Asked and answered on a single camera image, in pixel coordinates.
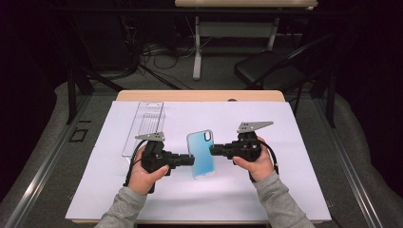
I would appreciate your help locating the black curtain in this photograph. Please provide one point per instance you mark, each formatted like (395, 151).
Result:
(374, 79)
(28, 63)

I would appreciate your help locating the black tape square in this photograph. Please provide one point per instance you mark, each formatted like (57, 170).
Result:
(78, 141)

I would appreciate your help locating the black folding chair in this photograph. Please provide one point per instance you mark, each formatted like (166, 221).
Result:
(263, 68)

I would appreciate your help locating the clear blue-backed phone case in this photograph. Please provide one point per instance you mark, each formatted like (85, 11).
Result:
(201, 152)

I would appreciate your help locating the person's right hand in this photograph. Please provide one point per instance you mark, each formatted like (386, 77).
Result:
(261, 167)

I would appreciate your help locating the black tape strip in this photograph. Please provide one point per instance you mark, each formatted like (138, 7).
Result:
(85, 121)

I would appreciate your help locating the white-legged background desk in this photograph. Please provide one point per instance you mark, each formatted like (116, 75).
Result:
(198, 47)

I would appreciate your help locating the black metal frame post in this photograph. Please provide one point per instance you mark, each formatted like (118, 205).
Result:
(71, 95)

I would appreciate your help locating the dark table grommet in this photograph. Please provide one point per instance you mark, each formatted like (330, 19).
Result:
(232, 100)

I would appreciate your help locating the person's left hand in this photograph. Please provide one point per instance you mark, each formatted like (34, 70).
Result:
(142, 182)

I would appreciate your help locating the clear plastic organizer bin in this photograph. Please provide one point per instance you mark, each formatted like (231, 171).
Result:
(149, 120)

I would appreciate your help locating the metal floor rail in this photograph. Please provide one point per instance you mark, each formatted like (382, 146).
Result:
(38, 186)
(355, 183)

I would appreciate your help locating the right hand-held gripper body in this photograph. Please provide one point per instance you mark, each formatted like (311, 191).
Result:
(245, 147)

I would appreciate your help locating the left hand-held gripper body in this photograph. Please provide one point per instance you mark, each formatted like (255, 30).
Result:
(155, 156)

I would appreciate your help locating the white table cover board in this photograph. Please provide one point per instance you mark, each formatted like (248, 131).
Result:
(202, 196)

